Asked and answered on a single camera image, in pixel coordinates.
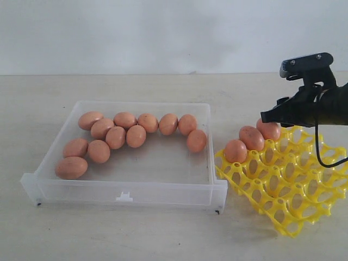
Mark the yellow plastic egg tray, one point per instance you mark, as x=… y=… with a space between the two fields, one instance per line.
x=285 y=182

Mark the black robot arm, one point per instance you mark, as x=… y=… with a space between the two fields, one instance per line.
x=331 y=106

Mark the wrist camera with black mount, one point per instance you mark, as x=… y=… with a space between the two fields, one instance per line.
x=312 y=69

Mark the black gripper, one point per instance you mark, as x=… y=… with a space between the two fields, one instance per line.
x=298 y=110

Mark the clear plastic drawer bin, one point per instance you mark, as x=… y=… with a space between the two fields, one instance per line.
x=162 y=173

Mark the brown egg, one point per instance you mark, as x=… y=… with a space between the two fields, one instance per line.
x=196 y=141
x=125 y=119
x=116 y=137
x=269 y=130
x=136 y=136
x=187 y=123
x=149 y=122
x=235 y=151
x=87 y=120
x=71 y=168
x=99 y=151
x=168 y=124
x=76 y=148
x=252 y=138

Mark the brown egg second row left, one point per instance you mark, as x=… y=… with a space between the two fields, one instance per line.
x=100 y=128

